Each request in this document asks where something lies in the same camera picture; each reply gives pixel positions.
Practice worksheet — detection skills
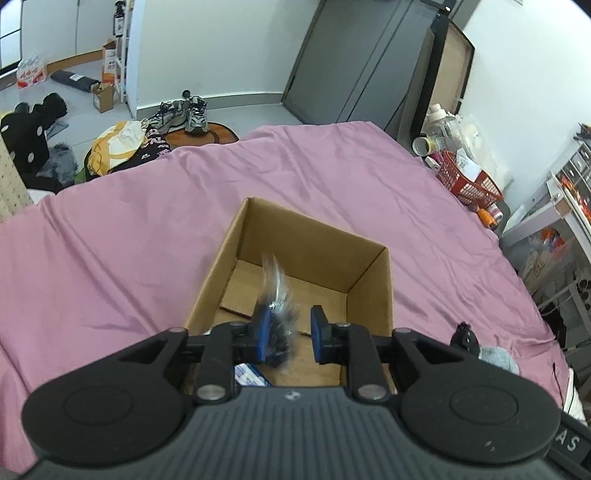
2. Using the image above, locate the blue plush paw slipper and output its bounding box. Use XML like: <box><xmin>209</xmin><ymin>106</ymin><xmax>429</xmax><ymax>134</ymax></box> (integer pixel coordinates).
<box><xmin>479</xmin><ymin>346</ymin><xmax>520</xmax><ymax>375</ymax></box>

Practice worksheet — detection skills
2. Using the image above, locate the black knitted patch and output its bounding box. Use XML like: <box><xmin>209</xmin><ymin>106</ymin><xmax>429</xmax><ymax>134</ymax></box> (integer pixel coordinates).
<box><xmin>252</xmin><ymin>253</ymin><xmax>300</xmax><ymax>369</ymax></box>

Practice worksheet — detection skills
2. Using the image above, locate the small blue white box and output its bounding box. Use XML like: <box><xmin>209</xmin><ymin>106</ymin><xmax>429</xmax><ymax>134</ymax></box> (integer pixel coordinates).
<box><xmin>233</xmin><ymin>363</ymin><xmax>271</xmax><ymax>387</ymax></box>

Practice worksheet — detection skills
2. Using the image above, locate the plastic shopping bag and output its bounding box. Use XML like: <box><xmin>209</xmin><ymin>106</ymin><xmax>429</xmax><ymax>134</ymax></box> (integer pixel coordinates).
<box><xmin>518</xmin><ymin>227</ymin><xmax>586</xmax><ymax>297</ymax></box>

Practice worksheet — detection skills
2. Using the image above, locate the orange bottle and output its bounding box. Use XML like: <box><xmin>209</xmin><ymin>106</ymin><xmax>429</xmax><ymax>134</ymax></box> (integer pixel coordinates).
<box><xmin>477</xmin><ymin>208</ymin><xmax>502</xmax><ymax>229</ymax></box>

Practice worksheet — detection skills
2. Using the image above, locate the red plastic basket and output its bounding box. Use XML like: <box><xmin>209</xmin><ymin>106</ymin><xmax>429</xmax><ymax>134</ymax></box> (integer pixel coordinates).
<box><xmin>436</xmin><ymin>150</ymin><xmax>504</xmax><ymax>209</ymax></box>

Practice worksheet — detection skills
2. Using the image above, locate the pink bed sheet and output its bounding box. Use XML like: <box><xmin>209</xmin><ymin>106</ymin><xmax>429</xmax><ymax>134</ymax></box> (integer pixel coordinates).
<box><xmin>1</xmin><ymin>122</ymin><xmax>569</xmax><ymax>472</ymax></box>

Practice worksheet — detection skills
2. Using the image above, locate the white desk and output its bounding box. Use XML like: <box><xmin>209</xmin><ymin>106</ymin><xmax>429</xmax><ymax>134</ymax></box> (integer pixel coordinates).
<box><xmin>500</xmin><ymin>139</ymin><xmax>590</xmax><ymax>283</ymax></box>

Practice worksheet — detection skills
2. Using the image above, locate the clear plastic bottle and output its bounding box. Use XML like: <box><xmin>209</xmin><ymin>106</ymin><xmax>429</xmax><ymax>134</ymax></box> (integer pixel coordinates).
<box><xmin>425</xmin><ymin>103</ymin><xmax>465</xmax><ymax>152</ymax></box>

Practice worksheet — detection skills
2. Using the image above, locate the yellow white bag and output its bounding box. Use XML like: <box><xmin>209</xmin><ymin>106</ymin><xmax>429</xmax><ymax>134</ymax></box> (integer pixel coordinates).
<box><xmin>86</xmin><ymin>121</ymin><xmax>146</xmax><ymax>176</ymax></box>

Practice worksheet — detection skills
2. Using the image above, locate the pair of grey sneakers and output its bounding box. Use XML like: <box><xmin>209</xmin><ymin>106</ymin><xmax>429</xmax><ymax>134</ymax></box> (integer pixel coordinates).
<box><xmin>144</xmin><ymin>90</ymin><xmax>209</xmax><ymax>136</ymax></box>

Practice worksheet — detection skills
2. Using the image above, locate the framed cork board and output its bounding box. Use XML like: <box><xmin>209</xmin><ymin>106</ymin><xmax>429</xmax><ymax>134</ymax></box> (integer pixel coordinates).
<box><xmin>414</xmin><ymin>16</ymin><xmax>475</xmax><ymax>133</ymax></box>

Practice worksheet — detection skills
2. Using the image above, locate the small open cardboard box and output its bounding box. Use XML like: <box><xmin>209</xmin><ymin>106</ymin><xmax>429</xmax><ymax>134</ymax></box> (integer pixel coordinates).
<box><xmin>91</xmin><ymin>83</ymin><xmax>114</xmax><ymax>113</ymax></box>

